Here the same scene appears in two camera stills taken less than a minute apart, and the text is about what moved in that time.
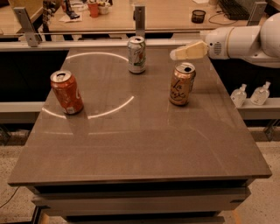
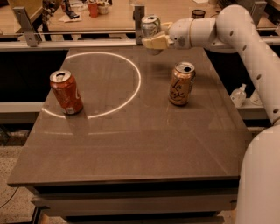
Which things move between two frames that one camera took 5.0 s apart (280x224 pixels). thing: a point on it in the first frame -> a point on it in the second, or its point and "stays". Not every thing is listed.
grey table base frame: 181,202 stays
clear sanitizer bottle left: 239,95 stays
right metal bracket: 256,13 stays
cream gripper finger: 194,51 -> 159,42
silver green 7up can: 136,54 -> 150,24
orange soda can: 66,91 stays
